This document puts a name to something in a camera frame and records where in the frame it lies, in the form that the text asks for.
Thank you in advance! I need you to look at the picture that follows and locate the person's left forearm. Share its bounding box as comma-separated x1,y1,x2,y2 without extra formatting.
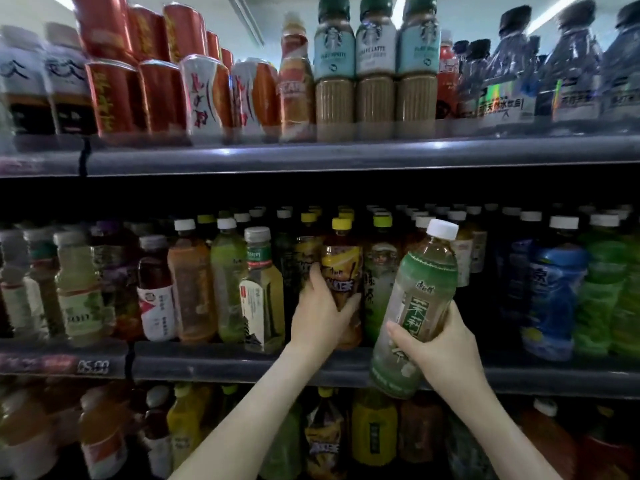
170,345,331,480

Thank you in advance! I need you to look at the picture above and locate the drinks shelf unit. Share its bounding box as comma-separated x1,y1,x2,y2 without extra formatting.
0,135,640,480

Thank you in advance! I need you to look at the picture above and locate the jasmine tea bottle green label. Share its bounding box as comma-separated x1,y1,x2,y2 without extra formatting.
370,217,460,401

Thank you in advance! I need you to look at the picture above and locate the person's right forearm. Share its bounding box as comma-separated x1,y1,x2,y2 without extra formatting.
450,379,563,480

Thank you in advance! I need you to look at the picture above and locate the person's right hand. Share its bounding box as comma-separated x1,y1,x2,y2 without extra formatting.
385,299,491,411

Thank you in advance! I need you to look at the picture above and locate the row of tall red cans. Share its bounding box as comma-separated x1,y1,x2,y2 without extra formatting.
72,0,281,146

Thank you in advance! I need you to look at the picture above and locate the person's left hand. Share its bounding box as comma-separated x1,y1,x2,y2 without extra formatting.
288,261,361,366

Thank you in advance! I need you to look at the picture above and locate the red shelf price strip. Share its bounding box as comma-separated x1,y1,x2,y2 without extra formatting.
0,349,129,381

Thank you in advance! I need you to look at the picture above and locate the brown tea bottle yellow label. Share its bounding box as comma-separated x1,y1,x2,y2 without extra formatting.
320,217,365,351

